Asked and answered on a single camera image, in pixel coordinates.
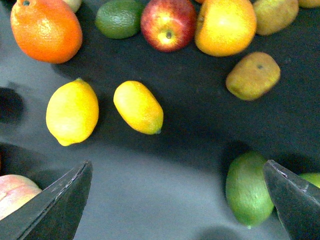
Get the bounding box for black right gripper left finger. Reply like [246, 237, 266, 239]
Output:
[0, 160, 93, 240]

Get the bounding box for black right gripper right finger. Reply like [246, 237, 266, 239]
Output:
[263, 160, 320, 240]

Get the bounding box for yellow lemon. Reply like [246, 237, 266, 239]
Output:
[113, 80, 164, 135]
[45, 78, 99, 147]

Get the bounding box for bright green apple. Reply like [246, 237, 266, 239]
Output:
[299, 172, 320, 188]

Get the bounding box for pink peach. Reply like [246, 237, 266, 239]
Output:
[0, 174, 42, 220]

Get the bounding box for green lime front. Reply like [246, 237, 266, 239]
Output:
[225, 151, 274, 229]

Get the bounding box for green lime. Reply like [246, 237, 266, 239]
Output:
[95, 0, 145, 40]
[225, 151, 274, 229]

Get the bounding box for brown kiwi lower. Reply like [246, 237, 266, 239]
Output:
[225, 51, 281, 101]

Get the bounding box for brown kiwi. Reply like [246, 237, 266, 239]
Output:
[253, 0, 299, 36]
[225, 51, 281, 101]

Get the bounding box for orange with knob top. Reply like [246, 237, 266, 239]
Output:
[10, 0, 83, 64]

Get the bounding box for brown kiwi upper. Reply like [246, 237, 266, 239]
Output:
[253, 0, 299, 36]

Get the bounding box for yellow orange apple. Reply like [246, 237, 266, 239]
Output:
[194, 0, 257, 57]

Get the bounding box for green lime lower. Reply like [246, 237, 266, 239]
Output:
[95, 0, 145, 40]

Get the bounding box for red yellow apple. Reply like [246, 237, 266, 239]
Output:
[140, 0, 197, 53]

